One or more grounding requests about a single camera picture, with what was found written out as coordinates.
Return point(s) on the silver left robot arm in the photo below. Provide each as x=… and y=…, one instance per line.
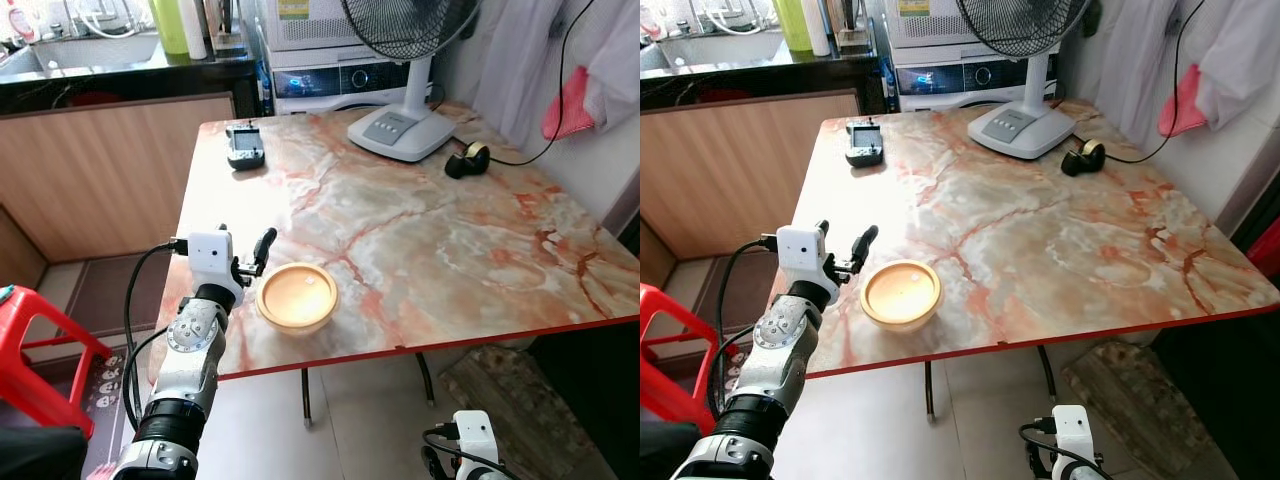
x=775, y=365
x=185, y=370

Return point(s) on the beige lidded bowl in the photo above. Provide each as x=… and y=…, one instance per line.
x=900, y=295
x=297, y=298

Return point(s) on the black handheld device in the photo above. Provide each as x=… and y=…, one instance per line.
x=865, y=143
x=245, y=147

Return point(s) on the wood panel kitchen cabinet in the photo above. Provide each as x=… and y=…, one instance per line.
x=110, y=170
x=740, y=165

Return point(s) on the black metal table leg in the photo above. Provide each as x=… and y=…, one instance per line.
x=426, y=378
x=928, y=390
x=1047, y=372
x=306, y=395

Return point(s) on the orange marble pattern table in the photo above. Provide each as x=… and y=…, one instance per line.
x=1040, y=225
x=420, y=230

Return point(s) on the white washing machine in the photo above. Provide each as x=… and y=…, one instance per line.
x=330, y=80
x=940, y=77

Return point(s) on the white desk fan black grille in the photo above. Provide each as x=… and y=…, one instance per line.
x=400, y=125
x=1020, y=122

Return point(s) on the red plastic stool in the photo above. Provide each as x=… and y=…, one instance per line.
x=35, y=340
x=665, y=335

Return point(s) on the grey pink patterned floor mat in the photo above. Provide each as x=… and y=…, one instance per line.
x=105, y=395

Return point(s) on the wooden knife block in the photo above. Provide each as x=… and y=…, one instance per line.
x=850, y=28
x=225, y=30

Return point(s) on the white bottle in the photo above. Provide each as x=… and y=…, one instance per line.
x=195, y=30
x=818, y=28

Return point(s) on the metal kitchen sink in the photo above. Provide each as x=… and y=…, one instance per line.
x=95, y=50
x=720, y=47

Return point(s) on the green bottle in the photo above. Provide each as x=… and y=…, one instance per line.
x=790, y=22
x=168, y=25

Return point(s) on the black tape dispenser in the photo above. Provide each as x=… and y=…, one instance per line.
x=1083, y=158
x=467, y=162

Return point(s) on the white vented appliance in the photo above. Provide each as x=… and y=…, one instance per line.
x=300, y=25
x=920, y=22

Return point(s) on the pink cloth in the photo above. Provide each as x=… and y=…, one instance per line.
x=1183, y=105
x=570, y=110

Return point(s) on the brown patterned doormat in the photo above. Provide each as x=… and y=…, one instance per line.
x=1140, y=400
x=520, y=410

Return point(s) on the white hanging garment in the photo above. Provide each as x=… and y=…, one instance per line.
x=520, y=60
x=1240, y=60

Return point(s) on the red bag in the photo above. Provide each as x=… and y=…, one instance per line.
x=1265, y=250

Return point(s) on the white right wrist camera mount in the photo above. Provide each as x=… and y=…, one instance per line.
x=475, y=440
x=1072, y=435

